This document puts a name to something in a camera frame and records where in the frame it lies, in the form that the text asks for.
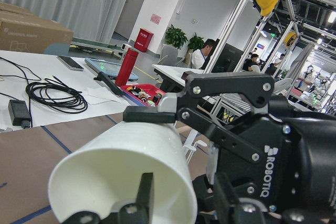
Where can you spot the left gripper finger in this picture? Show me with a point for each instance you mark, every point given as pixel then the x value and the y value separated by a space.
pixel 141 211

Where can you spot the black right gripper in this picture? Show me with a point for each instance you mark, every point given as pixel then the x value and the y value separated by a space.
pixel 297 181

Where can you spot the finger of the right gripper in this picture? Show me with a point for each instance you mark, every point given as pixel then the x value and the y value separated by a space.
pixel 207 103

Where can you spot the cream white plastic cup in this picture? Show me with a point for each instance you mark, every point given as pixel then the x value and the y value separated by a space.
pixel 105 174

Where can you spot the red parts tray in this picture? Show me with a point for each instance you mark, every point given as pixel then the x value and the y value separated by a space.
pixel 143 94

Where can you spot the red thermos bottle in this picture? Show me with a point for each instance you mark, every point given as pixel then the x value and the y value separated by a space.
pixel 126 67

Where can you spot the black power adapter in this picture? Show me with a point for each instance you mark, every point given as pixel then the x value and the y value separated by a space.
pixel 19 113

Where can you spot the cardboard box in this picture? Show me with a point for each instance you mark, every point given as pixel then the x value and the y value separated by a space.
pixel 23 31

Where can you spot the white wire cup rack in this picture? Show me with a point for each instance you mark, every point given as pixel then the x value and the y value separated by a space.
pixel 190 146

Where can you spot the aluminium frame post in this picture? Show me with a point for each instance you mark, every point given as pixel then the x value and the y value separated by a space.
pixel 227 30

